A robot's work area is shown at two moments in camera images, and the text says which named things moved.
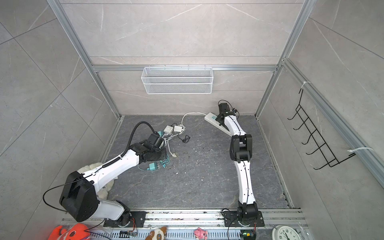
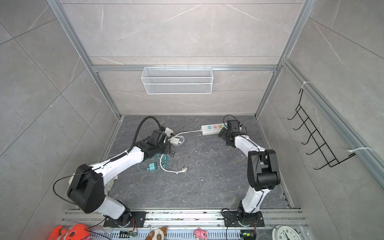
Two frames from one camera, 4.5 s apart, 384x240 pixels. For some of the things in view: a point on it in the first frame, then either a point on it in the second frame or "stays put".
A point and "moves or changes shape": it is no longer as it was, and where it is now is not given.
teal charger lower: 152,166 stays put
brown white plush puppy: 157,234 stays put
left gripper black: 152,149 stays put
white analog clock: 285,232 stays put
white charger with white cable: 168,131 moves or changes shape
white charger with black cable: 178,129 moves or changes shape
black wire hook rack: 317,137 stays put
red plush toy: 76,231 stays put
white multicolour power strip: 211,117 → 213,129
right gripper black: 218,120 → 224,133
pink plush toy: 200,234 stays put
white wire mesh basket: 178,80 stays put
